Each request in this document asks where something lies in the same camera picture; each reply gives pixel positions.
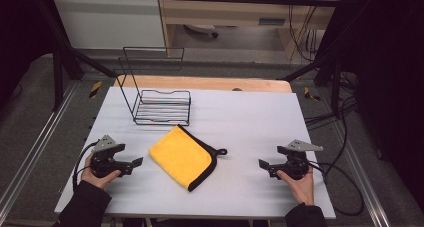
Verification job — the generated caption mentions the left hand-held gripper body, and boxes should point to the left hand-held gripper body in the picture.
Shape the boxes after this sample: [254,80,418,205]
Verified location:
[89,134,134,179]

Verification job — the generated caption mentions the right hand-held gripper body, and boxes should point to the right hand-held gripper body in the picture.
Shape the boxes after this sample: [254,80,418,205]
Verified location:
[266,139,325,181]

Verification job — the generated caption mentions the yellow towel with black trim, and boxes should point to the yellow towel with black trim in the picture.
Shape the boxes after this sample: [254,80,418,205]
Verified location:
[148,124,228,193]

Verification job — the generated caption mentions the black wire rack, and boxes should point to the black wire rack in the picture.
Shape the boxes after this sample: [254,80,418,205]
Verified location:
[113,46,192,127]

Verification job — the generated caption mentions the person's left hand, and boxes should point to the person's left hand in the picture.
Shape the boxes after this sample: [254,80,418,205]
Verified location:
[80,153,122,190]

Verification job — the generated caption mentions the person's right hand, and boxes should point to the person's right hand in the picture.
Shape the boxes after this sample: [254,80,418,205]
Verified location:
[277,165,316,206]

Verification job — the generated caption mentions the yellow black floor tape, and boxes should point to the yellow black floor tape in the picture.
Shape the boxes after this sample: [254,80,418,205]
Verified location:
[303,86,322,102]
[88,80,103,99]

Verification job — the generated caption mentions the dark curtain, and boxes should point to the dark curtain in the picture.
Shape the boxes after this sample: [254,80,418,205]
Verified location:
[0,0,54,101]
[333,0,424,201]

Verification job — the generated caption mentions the white cabinet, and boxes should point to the white cabinet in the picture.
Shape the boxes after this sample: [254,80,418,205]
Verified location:
[52,0,166,50]

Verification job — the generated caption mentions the white chair base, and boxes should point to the white chair base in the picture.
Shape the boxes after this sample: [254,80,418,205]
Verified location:
[183,23,220,39]

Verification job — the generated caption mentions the light wooden desk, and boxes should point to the light wooden desk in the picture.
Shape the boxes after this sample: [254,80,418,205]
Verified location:
[156,0,344,60]

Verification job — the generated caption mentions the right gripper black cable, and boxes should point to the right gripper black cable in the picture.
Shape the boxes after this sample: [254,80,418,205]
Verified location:
[308,160,365,217]

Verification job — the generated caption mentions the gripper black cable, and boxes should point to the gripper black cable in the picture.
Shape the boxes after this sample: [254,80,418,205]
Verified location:
[308,160,365,217]
[72,140,100,191]

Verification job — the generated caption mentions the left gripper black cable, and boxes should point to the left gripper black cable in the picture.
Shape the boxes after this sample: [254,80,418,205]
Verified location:
[72,140,100,191]

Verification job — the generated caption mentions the black floor cables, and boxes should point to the black floor cables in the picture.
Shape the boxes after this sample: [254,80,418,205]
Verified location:
[304,70,359,128]

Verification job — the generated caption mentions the aluminium floor rail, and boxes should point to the aluminium floor rail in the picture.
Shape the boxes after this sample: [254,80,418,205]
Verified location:
[0,81,79,218]
[328,113,393,227]

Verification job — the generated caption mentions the hanging cables under desk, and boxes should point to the hanging cables under desk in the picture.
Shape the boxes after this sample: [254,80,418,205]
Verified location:
[288,3,321,63]

